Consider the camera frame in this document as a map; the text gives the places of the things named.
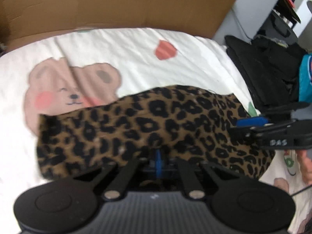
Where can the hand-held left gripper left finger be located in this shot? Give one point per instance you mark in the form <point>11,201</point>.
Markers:
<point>148,163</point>

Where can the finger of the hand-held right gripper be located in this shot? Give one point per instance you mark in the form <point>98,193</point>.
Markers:
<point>251,121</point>
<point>243,135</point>

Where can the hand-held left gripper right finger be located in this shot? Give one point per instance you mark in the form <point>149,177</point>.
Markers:
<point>159,162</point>

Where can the leopard print skirt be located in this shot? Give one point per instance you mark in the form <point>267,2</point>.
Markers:
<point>146,121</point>

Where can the folded black clothes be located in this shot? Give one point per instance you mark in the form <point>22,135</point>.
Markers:
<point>248,68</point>

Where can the person's right hand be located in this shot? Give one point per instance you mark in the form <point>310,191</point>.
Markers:
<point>306,165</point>

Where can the teal printed cloth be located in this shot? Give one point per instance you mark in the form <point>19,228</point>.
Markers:
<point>306,78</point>

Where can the paper clothing tag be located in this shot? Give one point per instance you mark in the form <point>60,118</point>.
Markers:
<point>280,43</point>

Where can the black suitcase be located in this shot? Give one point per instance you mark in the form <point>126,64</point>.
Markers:
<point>277,25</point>

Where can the cream bear print blanket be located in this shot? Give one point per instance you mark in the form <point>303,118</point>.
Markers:
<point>121,53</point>

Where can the brown cardboard sheet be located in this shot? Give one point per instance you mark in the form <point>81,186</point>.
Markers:
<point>121,4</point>

